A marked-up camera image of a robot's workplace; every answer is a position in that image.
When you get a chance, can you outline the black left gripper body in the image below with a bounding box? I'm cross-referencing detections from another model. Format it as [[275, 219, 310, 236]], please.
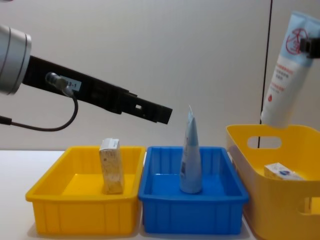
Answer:
[[21, 55, 131, 116]]

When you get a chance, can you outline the white and blue cream tube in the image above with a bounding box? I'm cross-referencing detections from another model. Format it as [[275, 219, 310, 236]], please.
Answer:
[[259, 10, 320, 130]]

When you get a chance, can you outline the pale blue tube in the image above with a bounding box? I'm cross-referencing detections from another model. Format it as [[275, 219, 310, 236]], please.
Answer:
[[179, 104, 204, 195]]

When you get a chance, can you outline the beige cardboard box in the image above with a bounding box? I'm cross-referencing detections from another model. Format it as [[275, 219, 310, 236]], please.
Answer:
[[98, 137, 125, 196]]

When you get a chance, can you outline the blue plastic bin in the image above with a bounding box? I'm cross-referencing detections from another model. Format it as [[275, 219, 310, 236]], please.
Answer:
[[137, 146, 250, 236]]

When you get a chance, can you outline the yellow plastic bin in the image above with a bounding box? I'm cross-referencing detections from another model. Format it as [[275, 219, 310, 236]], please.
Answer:
[[25, 145, 147, 236]]

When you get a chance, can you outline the small white and blue box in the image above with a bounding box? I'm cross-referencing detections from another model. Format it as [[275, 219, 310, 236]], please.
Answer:
[[263, 162, 306, 182]]

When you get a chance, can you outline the dark cable with silver plug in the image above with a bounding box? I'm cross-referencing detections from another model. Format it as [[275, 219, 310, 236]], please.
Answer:
[[0, 71, 80, 132]]

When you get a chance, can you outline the thin black cable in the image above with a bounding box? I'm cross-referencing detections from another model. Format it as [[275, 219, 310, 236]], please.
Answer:
[[257, 0, 274, 149]]

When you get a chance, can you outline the yellow basket with handle slots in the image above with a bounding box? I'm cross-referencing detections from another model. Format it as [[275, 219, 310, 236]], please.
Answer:
[[225, 124, 320, 240]]

